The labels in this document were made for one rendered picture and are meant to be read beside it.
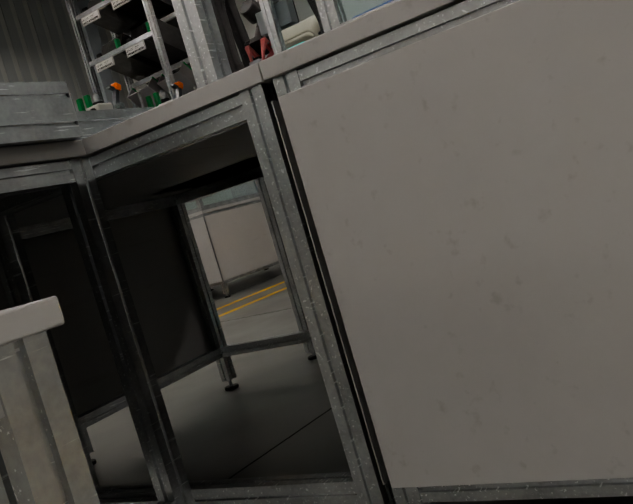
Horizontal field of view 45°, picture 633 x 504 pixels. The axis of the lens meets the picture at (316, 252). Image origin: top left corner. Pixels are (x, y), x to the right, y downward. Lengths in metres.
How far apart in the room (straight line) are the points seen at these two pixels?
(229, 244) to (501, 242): 6.85
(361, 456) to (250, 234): 6.90
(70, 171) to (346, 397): 0.64
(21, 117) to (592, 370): 0.96
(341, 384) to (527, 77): 0.55
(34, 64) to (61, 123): 11.61
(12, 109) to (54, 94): 0.10
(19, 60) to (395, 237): 11.94
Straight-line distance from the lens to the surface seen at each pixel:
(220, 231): 7.77
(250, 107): 1.22
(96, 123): 1.74
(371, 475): 1.27
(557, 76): 1.01
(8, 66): 12.74
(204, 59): 1.31
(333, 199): 1.14
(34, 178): 1.39
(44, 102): 1.40
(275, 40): 2.36
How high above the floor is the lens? 0.63
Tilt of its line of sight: 3 degrees down
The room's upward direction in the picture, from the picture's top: 16 degrees counter-clockwise
